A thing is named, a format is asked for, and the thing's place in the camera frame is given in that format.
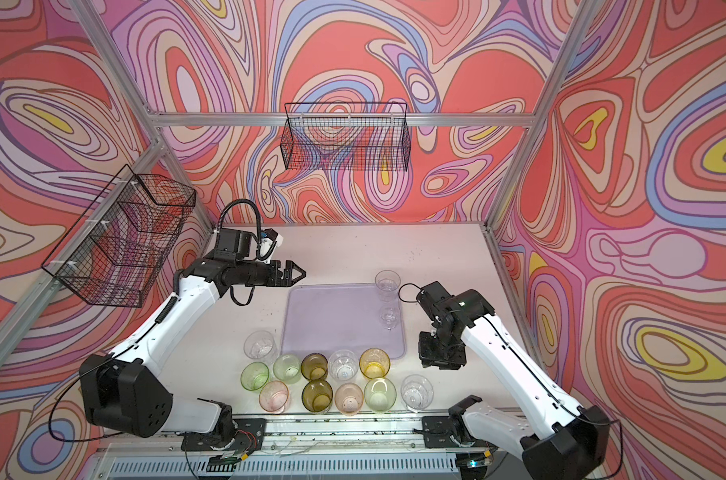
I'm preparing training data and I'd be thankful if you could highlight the small clear glass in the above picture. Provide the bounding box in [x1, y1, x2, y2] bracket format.
[379, 306, 401, 330]

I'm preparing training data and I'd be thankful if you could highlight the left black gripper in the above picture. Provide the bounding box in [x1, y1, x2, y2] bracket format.
[235, 260, 307, 288]

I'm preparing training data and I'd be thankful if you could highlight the pale green glass front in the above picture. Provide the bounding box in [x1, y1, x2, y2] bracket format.
[364, 377, 397, 412]

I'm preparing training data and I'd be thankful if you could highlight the dark olive glass front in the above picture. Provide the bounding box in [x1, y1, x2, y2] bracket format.
[301, 380, 333, 414]

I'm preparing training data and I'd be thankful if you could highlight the green glass far left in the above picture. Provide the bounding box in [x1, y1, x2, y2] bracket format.
[240, 361, 270, 392]

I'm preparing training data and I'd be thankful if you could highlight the black wire basket back wall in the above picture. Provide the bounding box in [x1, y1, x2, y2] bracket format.
[280, 101, 411, 172]

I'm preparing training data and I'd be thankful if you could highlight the lavender plastic tray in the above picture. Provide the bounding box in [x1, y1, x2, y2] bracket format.
[281, 284, 406, 359]

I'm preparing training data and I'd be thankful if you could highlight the dark olive glass back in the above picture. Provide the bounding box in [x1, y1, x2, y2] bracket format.
[300, 353, 328, 381]

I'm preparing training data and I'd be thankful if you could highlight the black wire basket left wall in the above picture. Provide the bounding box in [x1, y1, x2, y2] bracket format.
[41, 166, 197, 308]

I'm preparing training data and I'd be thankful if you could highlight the yellow glass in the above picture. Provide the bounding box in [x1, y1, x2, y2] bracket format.
[359, 348, 391, 379]

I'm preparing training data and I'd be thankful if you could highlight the black wire basket wall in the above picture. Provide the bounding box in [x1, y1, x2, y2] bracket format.
[41, 166, 197, 308]
[280, 101, 411, 172]

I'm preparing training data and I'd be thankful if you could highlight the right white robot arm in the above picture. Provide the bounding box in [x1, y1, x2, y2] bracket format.
[415, 282, 613, 479]

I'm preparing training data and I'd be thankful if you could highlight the dark olive glass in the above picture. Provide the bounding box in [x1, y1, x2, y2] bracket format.
[300, 353, 328, 381]
[301, 380, 333, 414]

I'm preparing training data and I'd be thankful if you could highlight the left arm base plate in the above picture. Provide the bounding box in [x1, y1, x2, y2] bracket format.
[181, 417, 267, 453]

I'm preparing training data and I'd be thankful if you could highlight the aluminium front rail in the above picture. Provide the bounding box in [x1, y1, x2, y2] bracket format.
[92, 410, 598, 463]

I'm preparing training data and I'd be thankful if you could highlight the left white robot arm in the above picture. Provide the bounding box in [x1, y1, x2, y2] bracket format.
[79, 258, 307, 448]

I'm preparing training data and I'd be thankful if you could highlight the light green glass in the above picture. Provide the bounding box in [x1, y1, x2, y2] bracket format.
[273, 354, 302, 385]

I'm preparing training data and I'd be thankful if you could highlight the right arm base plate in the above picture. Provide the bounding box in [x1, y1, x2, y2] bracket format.
[413, 415, 498, 452]

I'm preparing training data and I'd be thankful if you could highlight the peach pink glass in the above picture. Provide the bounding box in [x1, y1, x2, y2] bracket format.
[334, 383, 364, 416]

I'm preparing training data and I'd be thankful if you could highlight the pink glass left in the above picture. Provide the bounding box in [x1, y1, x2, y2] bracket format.
[259, 380, 290, 414]

